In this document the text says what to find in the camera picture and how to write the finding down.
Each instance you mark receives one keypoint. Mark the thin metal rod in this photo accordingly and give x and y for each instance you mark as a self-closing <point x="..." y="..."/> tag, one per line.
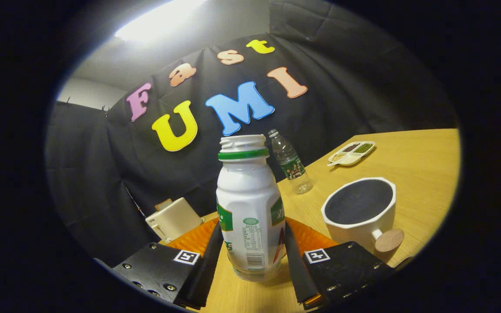
<point x="134" y="201"/>

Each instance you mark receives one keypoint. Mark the white juice bottle green label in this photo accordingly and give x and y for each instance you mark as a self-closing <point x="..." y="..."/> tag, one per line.
<point x="246" y="195"/>

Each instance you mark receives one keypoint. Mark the toast slice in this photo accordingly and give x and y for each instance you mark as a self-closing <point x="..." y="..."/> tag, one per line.
<point x="162" y="204"/>

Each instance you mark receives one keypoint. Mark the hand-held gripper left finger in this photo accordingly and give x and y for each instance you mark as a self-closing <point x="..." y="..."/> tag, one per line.
<point x="207" y="269"/>

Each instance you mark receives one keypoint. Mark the white divided dish with beans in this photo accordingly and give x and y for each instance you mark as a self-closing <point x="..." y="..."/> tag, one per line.
<point x="349" y="153"/>

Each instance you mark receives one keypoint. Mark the wooden table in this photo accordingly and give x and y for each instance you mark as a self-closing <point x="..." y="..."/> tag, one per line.
<point x="420" y="165"/>

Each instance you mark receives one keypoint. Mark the clear plastic water bottle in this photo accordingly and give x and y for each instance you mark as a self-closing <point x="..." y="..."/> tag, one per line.
<point x="292" y="165"/>

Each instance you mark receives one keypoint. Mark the black backdrop cloth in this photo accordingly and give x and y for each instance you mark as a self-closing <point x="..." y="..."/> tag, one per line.
<point x="342" y="87"/>

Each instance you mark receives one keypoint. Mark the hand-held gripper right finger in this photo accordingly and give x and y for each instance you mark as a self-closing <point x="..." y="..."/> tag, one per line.
<point x="294" y="269"/>

